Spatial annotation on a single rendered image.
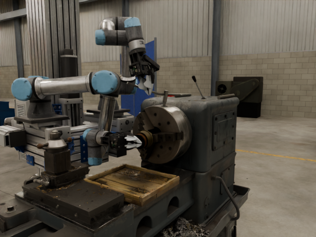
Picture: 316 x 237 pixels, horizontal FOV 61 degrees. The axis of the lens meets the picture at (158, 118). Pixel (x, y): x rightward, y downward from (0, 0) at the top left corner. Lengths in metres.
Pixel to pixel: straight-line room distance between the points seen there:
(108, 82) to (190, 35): 11.38
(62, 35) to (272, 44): 10.16
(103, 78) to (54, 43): 0.64
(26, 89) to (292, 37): 10.64
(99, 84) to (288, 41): 10.41
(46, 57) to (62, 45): 0.14
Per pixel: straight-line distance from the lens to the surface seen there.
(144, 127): 1.37
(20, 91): 1.51
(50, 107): 1.66
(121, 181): 1.34
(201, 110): 1.45
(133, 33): 1.29
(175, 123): 1.35
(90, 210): 0.91
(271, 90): 11.40
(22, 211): 1.12
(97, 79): 1.35
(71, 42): 1.96
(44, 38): 1.89
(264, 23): 11.73
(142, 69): 1.24
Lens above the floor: 1.37
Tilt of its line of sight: 8 degrees down
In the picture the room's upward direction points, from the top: straight up
